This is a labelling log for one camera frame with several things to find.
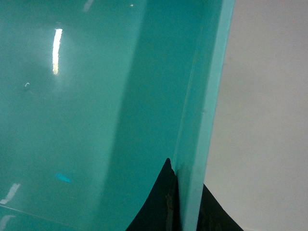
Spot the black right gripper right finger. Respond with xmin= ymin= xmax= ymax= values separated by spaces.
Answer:
xmin=196 ymin=185 xmax=243 ymax=231

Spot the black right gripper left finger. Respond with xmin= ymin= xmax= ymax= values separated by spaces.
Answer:
xmin=127 ymin=158 xmax=182 ymax=231

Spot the teal plastic bin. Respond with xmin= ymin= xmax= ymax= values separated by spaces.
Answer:
xmin=0 ymin=0 xmax=235 ymax=231

